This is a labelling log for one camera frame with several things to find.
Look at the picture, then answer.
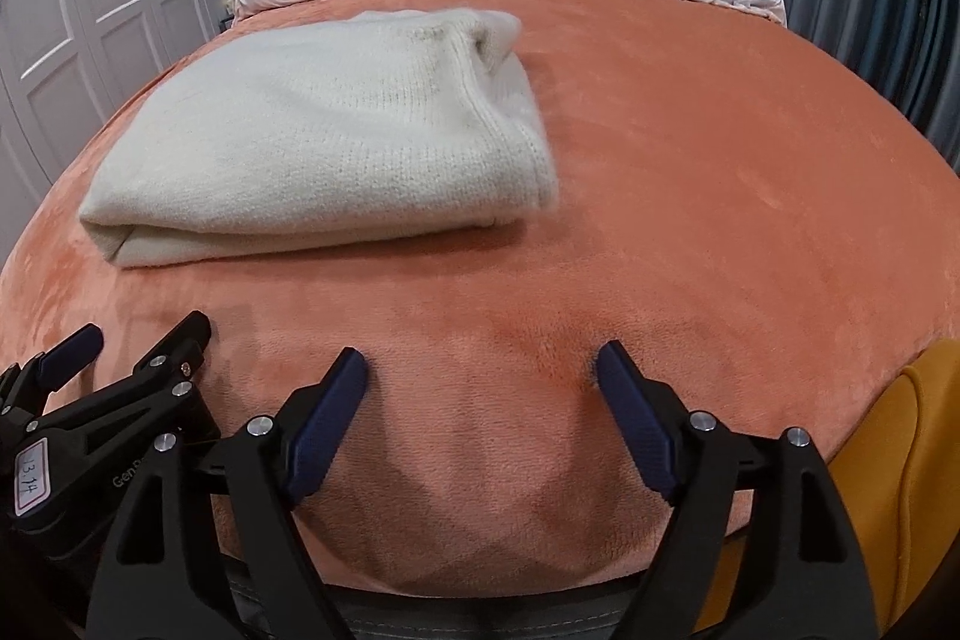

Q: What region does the yellow cloth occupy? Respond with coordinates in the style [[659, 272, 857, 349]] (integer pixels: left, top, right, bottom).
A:
[[827, 338, 960, 635]]

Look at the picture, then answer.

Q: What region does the white panelled wardrobe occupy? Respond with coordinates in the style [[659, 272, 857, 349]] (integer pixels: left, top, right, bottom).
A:
[[0, 0, 246, 255]]

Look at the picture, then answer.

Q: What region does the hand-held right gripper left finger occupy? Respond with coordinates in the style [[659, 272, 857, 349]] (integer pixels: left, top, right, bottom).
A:
[[86, 346, 370, 640]]

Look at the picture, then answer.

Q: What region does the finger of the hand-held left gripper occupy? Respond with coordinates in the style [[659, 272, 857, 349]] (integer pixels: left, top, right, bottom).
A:
[[34, 310, 224, 453], [0, 323, 104, 420]]

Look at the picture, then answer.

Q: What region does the orange fleece blanket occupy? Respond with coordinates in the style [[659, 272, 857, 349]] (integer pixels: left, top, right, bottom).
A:
[[0, 0, 960, 600]]

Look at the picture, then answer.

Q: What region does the cream knit sweater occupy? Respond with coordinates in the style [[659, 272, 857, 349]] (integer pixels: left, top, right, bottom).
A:
[[77, 7, 562, 270]]

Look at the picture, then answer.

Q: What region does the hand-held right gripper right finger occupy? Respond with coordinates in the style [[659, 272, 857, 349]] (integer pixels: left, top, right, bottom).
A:
[[595, 340, 880, 640]]

